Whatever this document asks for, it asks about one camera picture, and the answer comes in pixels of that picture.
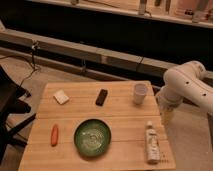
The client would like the white plastic bottle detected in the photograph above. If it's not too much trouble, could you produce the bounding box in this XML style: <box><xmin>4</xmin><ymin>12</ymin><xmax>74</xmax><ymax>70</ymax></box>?
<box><xmin>145</xmin><ymin>121</ymin><xmax>160</xmax><ymax>164</ymax></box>

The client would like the black office chair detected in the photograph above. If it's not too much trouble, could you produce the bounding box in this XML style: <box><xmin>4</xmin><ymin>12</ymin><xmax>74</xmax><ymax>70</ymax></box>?
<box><xmin>0</xmin><ymin>65</ymin><xmax>35</xmax><ymax>163</ymax></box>

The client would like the black rectangular block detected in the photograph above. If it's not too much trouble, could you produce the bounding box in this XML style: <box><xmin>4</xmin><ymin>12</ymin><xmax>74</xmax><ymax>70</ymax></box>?
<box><xmin>96</xmin><ymin>89</ymin><xmax>108</xmax><ymax>106</ymax></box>

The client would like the white sponge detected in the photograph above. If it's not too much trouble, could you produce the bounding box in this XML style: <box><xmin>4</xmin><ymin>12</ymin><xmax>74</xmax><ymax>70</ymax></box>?
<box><xmin>53</xmin><ymin>90</ymin><xmax>69</xmax><ymax>105</ymax></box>

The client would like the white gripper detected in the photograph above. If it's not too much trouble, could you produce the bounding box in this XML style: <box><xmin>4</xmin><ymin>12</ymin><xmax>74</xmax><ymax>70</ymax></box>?
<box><xmin>156</xmin><ymin>86</ymin><xmax>182</xmax><ymax>125</ymax></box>

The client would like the wooden table board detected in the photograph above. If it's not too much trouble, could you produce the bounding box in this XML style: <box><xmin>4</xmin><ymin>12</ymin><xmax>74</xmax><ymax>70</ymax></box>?
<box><xmin>18</xmin><ymin>81</ymin><xmax>176</xmax><ymax>171</ymax></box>

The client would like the green ceramic bowl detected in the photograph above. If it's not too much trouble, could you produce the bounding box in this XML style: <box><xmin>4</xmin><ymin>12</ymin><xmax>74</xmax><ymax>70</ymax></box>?
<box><xmin>74</xmin><ymin>119</ymin><xmax>111</xmax><ymax>158</ymax></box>

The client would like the black cable on floor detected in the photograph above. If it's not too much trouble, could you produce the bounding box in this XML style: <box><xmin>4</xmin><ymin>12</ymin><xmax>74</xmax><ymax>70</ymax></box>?
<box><xmin>0</xmin><ymin>41</ymin><xmax>43</xmax><ymax>88</ymax></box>

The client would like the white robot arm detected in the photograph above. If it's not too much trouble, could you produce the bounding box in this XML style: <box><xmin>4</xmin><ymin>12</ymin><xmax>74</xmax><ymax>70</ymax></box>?
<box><xmin>156</xmin><ymin>61</ymin><xmax>213</xmax><ymax>125</ymax></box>

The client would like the orange carrot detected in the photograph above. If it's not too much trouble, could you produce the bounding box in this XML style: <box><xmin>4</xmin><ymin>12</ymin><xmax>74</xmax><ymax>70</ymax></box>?
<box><xmin>51</xmin><ymin>124</ymin><xmax>59</xmax><ymax>147</ymax></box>

